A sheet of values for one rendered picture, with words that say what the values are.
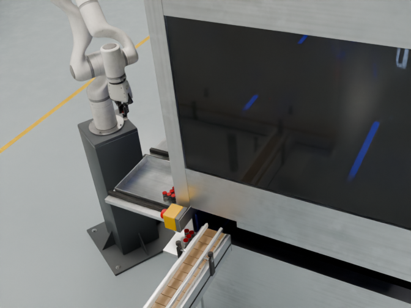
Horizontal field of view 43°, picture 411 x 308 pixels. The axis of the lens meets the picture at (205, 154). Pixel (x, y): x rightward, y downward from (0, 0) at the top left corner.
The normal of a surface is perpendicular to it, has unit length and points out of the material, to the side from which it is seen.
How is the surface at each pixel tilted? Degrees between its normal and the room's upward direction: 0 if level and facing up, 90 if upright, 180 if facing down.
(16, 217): 0
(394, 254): 90
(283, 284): 90
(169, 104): 90
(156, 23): 90
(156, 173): 0
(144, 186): 0
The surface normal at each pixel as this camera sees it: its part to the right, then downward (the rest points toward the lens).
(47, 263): -0.08, -0.79
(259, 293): -0.47, 0.57
